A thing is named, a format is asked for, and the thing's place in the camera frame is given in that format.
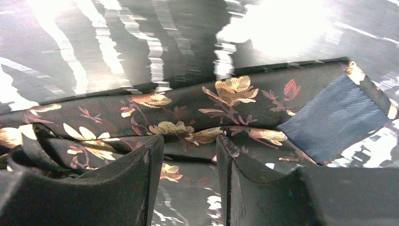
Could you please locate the black gold floral tie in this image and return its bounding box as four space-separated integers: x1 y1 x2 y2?
0 59 399 182

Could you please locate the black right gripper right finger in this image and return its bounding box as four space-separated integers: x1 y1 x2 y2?
216 135 399 226

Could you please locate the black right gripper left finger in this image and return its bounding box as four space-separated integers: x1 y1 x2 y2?
0 135 164 226

